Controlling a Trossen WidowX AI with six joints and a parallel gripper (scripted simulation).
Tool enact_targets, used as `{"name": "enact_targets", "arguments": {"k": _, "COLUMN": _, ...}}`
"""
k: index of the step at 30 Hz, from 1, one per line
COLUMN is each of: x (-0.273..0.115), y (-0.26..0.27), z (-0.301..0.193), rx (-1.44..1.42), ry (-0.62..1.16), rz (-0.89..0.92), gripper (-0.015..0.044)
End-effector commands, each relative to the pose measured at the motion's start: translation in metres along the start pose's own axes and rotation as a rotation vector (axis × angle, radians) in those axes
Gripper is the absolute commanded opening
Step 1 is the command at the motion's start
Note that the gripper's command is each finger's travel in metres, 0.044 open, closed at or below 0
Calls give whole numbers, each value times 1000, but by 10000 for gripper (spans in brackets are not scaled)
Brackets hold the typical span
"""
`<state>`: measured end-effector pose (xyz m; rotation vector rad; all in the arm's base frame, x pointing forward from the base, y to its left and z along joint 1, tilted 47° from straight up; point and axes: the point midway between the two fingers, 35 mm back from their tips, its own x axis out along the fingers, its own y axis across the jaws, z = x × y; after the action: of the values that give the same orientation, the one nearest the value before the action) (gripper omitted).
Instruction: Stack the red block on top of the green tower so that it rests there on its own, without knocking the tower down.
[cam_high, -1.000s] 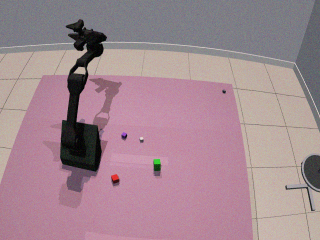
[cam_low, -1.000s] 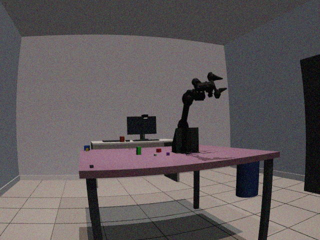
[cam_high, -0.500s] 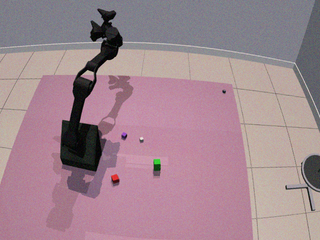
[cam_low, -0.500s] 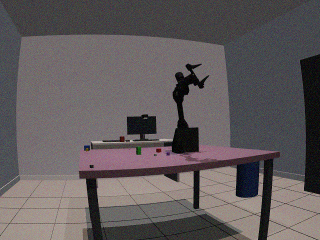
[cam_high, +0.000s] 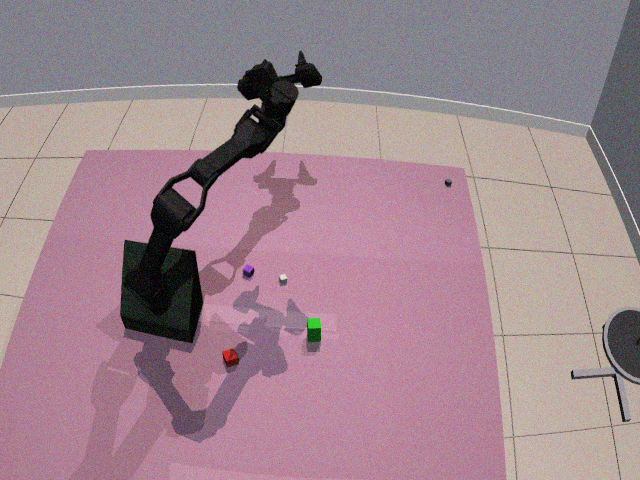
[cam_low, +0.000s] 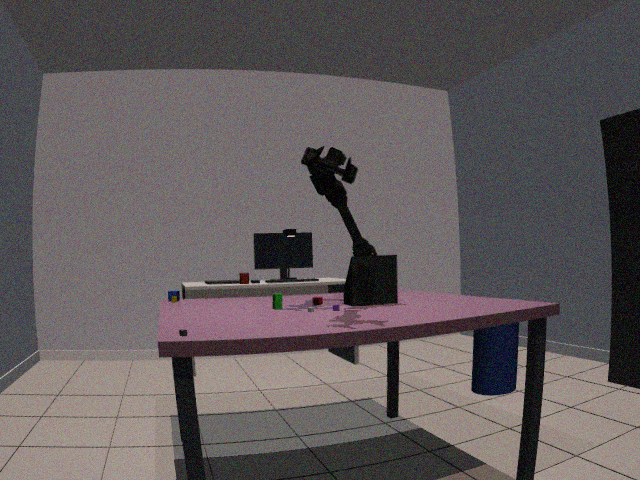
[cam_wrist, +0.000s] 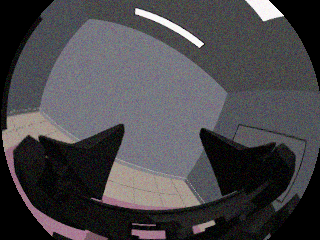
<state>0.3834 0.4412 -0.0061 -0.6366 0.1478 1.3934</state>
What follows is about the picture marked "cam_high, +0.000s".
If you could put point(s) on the red block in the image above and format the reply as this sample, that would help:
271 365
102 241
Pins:
230 358

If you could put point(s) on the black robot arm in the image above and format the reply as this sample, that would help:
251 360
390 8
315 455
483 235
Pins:
172 214

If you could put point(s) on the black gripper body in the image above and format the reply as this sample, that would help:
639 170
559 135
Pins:
305 74

